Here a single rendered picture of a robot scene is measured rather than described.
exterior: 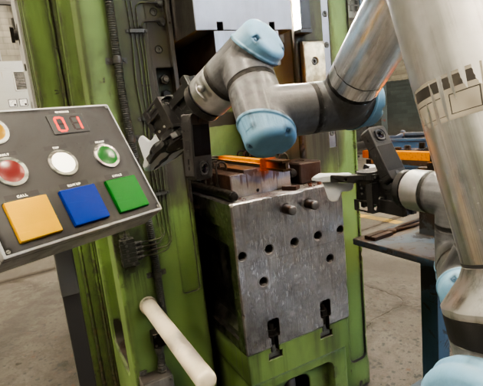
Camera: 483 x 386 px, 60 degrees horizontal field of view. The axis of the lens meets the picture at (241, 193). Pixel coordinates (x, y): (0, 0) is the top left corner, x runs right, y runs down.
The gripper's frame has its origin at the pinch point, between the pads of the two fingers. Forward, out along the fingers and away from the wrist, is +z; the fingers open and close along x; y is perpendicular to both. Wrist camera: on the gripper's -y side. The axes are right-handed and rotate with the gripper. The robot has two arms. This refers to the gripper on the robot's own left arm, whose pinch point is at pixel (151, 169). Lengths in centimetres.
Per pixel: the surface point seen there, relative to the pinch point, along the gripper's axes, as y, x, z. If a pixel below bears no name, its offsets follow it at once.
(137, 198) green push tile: -2.0, -1.4, 9.7
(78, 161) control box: 9.2, 6.7, 10.4
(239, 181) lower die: -4.4, -38.0, 12.4
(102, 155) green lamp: 9.5, 1.2, 10.0
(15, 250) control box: -4.7, 24.8, 10.4
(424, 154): -23, -66, -26
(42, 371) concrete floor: -23, -30, 172
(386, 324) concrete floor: -88, -145, 59
